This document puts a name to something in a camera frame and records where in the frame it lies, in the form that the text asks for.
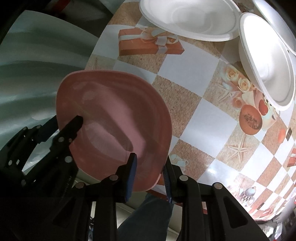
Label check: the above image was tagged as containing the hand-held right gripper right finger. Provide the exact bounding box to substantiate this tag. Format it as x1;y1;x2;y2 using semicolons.
163;159;274;241

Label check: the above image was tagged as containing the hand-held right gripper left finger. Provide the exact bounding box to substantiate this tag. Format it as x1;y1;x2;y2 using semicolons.
46;152;138;241

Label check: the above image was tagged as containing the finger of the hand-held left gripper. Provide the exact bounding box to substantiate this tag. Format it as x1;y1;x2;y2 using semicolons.
22;115;59;145
50;115;84;167

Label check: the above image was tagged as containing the pink plate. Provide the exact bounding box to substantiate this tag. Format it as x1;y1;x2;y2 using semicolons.
55;70;173;192

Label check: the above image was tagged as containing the white foam plate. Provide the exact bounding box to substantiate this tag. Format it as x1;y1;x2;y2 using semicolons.
139;0;242;42

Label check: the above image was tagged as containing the person's leg in jeans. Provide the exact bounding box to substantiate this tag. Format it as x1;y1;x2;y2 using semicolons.
117;192;174;241

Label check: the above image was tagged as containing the pale green curtain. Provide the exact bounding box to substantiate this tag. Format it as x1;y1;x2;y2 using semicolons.
0;9;121;163

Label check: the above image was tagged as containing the printed checkered tablecloth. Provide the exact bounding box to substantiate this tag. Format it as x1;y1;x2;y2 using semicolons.
84;0;296;220

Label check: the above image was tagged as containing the white foam bowl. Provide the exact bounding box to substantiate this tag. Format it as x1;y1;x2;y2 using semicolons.
238;12;296;112

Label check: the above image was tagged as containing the white foam bowl corner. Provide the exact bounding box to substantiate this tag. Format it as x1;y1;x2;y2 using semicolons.
253;0;296;56

